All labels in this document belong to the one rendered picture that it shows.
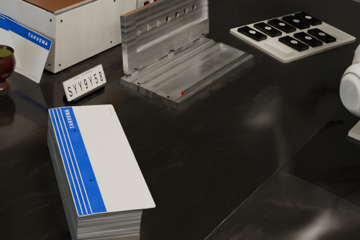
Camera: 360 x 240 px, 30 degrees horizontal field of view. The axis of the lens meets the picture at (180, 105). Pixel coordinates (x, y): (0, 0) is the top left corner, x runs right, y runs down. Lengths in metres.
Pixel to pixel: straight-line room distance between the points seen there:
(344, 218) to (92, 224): 0.60
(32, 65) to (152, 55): 0.35
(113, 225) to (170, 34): 0.89
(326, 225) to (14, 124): 0.81
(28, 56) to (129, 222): 0.77
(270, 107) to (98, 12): 0.59
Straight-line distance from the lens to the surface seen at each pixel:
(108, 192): 1.38
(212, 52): 2.19
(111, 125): 1.59
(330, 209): 1.63
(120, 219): 1.35
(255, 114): 1.92
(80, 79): 1.88
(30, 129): 1.75
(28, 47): 1.99
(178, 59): 2.11
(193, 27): 2.19
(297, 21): 2.56
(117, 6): 2.12
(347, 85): 1.77
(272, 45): 2.31
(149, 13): 1.99
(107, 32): 2.12
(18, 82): 1.95
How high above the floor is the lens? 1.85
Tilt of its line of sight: 30 degrees down
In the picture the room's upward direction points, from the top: 8 degrees clockwise
